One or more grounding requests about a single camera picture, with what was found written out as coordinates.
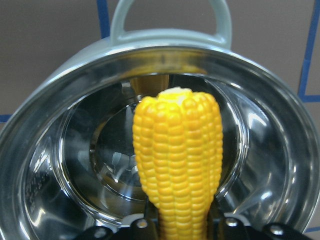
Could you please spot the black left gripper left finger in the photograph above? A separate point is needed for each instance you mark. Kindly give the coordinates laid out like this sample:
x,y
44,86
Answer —
x,y
140,229

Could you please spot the yellow corn cob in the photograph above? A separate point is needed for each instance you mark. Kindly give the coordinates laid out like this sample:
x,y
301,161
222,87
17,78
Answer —
x,y
178,147

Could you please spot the pale green cooking pot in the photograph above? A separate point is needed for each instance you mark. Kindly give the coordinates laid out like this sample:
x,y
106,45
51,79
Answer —
x,y
67,161

